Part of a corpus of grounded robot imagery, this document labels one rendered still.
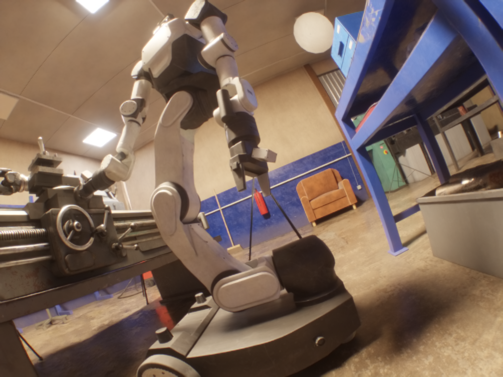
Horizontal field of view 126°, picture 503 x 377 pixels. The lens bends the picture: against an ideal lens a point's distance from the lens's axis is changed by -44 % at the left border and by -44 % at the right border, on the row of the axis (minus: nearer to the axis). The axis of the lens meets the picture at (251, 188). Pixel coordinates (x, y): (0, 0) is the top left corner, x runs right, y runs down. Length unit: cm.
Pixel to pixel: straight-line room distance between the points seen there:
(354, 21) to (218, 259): 126
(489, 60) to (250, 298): 78
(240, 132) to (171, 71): 45
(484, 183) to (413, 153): 340
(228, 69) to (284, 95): 470
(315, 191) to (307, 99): 212
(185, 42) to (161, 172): 51
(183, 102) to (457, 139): 459
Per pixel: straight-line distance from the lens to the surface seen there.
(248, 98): 63
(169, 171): 79
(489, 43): 45
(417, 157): 420
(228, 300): 70
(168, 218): 72
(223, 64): 76
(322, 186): 443
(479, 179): 84
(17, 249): 110
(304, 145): 498
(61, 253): 109
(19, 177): 152
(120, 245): 125
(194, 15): 101
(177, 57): 92
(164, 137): 80
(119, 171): 92
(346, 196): 414
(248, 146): 56
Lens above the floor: 46
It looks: 8 degrees up
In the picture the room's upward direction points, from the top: 21 degrees counter-clockwise
